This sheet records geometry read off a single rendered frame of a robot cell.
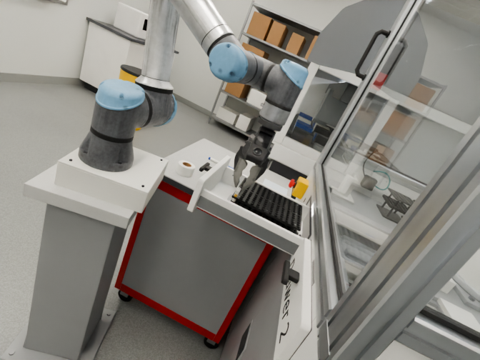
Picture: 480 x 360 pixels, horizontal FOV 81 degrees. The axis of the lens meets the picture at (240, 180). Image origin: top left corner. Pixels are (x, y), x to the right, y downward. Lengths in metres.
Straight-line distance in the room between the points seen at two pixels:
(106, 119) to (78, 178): 0.18
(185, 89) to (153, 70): 4.92
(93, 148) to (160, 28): 0.38
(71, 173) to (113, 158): 0.12
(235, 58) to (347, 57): 1.08
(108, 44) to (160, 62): 3.48
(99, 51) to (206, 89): 2.03
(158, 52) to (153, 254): 0.82
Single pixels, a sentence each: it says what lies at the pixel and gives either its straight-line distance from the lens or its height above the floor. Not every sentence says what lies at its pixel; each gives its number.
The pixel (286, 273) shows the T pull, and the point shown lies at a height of 0.91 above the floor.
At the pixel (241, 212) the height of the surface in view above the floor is 0.88.
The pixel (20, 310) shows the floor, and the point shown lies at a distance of 1.59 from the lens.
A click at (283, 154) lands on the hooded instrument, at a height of 0.86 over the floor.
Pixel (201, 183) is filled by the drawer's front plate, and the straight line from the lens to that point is 0.78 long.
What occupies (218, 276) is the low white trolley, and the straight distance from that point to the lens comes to 1.25.
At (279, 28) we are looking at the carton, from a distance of 4.82.
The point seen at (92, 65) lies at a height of 0.36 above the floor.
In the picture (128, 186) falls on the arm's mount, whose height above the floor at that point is 0.83.
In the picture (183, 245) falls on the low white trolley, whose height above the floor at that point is 0.50.
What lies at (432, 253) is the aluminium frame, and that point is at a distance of 0.35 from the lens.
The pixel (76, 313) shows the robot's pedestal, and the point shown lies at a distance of 1.23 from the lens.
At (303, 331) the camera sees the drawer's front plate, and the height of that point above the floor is 0.92.
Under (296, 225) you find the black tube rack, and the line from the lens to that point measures 0.85.
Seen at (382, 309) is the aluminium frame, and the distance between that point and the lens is 0.38.
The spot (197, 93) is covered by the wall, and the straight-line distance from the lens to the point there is 5.72.
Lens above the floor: 1.26
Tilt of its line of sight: 22 degrees down
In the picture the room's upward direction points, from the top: 25 degrees clockwise
